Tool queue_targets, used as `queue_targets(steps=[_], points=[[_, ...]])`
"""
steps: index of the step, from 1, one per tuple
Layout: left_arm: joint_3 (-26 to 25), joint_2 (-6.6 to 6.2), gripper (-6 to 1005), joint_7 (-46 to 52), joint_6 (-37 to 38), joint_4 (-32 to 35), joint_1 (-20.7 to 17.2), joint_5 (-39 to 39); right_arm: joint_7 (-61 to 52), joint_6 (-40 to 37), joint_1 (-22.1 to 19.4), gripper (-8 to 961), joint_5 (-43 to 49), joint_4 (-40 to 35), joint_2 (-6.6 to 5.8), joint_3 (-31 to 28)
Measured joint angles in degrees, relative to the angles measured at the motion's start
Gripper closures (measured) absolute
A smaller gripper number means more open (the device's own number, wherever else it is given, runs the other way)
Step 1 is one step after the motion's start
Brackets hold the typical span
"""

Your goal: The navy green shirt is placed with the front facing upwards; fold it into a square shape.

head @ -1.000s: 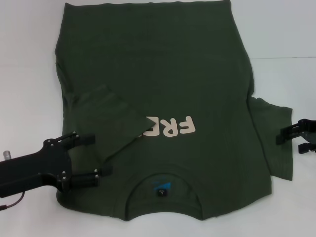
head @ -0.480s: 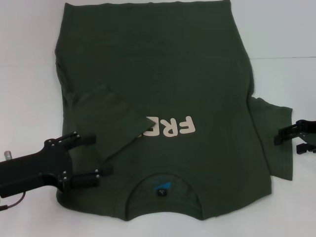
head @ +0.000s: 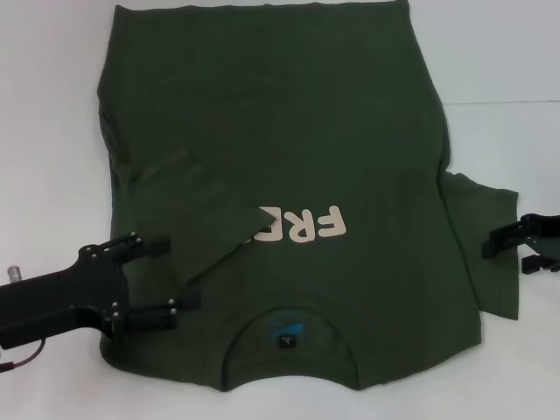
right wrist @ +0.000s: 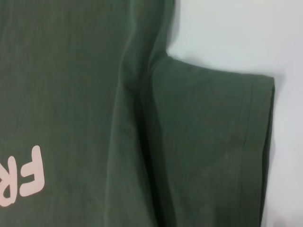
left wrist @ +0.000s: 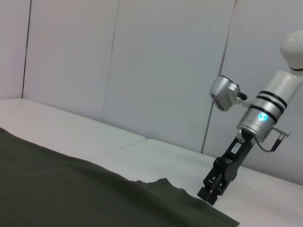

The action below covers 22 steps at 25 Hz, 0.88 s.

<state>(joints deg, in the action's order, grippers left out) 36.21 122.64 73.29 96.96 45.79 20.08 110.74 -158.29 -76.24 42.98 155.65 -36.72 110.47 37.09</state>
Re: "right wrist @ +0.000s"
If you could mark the dark green FREE t-shirt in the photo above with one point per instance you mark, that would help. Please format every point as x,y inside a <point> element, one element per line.
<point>118,106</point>

